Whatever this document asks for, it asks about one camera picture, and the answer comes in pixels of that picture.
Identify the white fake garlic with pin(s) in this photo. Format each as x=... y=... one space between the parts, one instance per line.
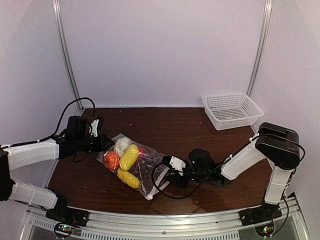
x=121 y=145

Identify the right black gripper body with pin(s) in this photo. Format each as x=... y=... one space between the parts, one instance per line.
x=178 y=180

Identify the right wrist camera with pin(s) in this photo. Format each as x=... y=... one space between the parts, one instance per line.
x=173 y=162

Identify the left aluminium wall post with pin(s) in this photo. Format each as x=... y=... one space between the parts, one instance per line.
x=64 y=47

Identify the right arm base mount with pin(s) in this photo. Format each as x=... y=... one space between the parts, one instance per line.
x=260 y=214

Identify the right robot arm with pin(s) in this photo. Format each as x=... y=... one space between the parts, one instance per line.
x=278 y=144

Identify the purple fake grapes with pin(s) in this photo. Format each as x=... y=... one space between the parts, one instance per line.
x=145 y=166

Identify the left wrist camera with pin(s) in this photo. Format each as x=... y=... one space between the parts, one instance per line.
x=95 y=126

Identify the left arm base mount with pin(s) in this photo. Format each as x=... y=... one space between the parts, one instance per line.
x=68 y=215

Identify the orange fake fruit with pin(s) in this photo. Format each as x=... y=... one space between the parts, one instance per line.
x=112 y=160

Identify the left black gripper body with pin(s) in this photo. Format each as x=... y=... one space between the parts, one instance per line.
x=82 y=145

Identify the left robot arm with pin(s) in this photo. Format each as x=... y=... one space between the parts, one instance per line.
x=80 y=136

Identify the clear zip top bag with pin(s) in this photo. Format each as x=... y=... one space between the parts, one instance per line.
x=158 y=174

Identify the white plastic basket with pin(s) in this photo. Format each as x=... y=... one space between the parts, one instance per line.
x=231 y=110

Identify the yellow fake banana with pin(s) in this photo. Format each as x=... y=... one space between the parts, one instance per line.
x=128 y=178

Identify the right aluminium wall post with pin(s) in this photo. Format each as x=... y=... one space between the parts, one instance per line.
x=264 y=32

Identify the aluminium front rail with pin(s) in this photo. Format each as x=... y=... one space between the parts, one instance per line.
x=221 y=225

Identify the aluminium wall post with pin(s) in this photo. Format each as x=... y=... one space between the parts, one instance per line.
x=64 y=47
x=264 y=32

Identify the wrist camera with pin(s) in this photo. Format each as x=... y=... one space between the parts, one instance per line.
x=95 y=126
x=173 y=162

